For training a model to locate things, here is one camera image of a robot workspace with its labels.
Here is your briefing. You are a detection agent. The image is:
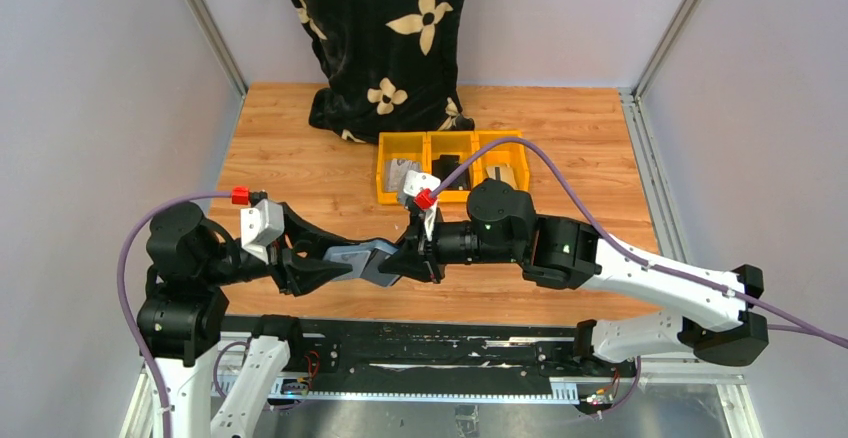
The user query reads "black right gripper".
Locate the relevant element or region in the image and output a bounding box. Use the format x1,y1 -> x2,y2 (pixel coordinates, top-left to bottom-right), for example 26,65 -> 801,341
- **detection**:
379,207 -> 523,285

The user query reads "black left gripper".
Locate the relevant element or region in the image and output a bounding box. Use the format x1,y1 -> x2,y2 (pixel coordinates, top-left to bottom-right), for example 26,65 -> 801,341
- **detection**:
202,198 -> 354,291

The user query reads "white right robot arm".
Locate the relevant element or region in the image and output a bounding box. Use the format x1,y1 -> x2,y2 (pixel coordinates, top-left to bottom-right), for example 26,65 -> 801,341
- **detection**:
379,179 -> 769,376

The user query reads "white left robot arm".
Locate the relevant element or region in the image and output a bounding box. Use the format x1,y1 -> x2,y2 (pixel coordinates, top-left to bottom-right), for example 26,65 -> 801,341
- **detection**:
128,193 -> 352,437

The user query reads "yellow plastic bin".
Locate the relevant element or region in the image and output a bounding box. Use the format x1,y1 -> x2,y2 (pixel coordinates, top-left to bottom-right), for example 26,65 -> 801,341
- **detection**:
375,130 -> 530,205

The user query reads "black floral blanket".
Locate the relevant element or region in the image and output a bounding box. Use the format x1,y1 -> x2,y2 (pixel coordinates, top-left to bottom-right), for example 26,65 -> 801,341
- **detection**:
290,0 -> 475,144

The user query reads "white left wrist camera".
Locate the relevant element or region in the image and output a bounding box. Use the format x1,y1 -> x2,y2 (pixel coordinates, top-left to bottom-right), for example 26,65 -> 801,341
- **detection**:
231,187 -> 285,264

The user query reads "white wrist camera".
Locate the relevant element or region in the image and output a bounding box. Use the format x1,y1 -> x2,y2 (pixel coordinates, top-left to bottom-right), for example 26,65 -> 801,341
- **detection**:
397,169 -> 442,241
231,187 -> 285,264

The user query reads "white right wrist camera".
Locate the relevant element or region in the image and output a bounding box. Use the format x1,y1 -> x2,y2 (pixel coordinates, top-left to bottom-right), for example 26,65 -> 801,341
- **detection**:
397,169 -> 442,241

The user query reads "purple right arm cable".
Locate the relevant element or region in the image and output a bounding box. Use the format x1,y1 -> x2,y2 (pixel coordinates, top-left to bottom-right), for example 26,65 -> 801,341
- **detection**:
430,136 -> 848,416

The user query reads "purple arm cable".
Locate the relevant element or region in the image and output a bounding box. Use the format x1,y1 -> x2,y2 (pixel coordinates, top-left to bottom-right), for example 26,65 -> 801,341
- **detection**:
430,136 -> 848,416
117,191 -> 236,438

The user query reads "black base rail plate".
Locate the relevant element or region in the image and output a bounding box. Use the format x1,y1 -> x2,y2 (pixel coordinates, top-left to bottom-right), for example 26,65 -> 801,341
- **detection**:
225,315 -> 710,400

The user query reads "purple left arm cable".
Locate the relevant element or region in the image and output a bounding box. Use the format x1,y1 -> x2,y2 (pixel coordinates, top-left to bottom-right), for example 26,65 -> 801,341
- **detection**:
117,191 -> 236,438

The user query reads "aluminium frame rail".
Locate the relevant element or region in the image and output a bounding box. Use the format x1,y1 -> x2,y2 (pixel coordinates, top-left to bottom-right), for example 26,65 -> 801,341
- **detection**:
185,0 -> 248,99

